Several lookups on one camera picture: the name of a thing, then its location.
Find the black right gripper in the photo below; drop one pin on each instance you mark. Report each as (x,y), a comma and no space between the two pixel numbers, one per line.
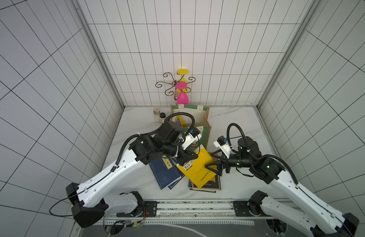
(219,164)

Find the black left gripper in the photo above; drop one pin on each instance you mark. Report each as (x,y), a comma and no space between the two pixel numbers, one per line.
(186,153)

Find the yellow book with barcode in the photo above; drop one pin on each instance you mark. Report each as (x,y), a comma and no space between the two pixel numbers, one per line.
(197,173)

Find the blue book with label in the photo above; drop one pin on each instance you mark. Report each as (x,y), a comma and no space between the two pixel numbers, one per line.
(164,171)

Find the burlap Christmas canvas bag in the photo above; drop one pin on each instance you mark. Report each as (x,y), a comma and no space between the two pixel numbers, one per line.
(200,114)

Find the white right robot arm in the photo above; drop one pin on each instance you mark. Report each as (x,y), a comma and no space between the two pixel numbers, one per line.
(315,218)

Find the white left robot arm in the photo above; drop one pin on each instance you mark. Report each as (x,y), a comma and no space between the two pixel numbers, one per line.
(91,200)

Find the dark bottom book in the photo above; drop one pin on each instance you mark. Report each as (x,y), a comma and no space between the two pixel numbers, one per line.
(212,186)

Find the black-lidded spice jar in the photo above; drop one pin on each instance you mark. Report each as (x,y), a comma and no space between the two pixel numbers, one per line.
(162,117)

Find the white powder spice jar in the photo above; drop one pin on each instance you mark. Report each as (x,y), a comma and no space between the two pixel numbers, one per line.
(156,115)

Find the pink plastic goblet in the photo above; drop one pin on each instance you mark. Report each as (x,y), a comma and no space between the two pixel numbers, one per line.
(182,97)

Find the dark metal cup stand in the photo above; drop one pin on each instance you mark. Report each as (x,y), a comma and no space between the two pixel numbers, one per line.
(170,87)

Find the yellow plastic goblet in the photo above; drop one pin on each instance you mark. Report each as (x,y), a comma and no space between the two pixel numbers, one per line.
(182,73)

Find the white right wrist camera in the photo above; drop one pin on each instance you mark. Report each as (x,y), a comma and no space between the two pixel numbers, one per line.
(222,144)

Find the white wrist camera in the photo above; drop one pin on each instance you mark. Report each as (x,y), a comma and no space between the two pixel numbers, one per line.
(222,144)
(192,139)

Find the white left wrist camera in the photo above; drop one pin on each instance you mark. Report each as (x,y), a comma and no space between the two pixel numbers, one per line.
(192,139)

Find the metal base rail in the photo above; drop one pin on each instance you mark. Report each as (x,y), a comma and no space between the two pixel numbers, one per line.
(180,211)

